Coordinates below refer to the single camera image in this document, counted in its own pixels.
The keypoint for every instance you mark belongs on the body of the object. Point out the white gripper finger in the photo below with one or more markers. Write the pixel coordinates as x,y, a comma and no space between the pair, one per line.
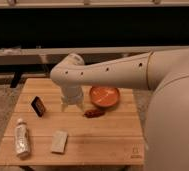
63,107
81,106

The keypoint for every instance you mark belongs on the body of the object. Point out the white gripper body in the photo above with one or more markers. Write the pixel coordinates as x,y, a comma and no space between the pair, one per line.
72,94

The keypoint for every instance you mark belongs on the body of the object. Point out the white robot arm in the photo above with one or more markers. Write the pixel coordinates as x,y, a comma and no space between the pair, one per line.
166,74

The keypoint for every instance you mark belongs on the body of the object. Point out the brown snack packet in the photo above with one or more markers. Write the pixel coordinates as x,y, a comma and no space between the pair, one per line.
93,113

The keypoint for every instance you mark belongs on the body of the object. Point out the orange bowl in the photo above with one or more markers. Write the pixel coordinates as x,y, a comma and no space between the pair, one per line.
104,96

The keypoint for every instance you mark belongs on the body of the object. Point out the white flat sponge block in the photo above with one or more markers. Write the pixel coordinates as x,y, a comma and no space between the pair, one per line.
59,142

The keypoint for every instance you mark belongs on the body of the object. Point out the wooden table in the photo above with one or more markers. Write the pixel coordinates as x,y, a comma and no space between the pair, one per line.
112,139

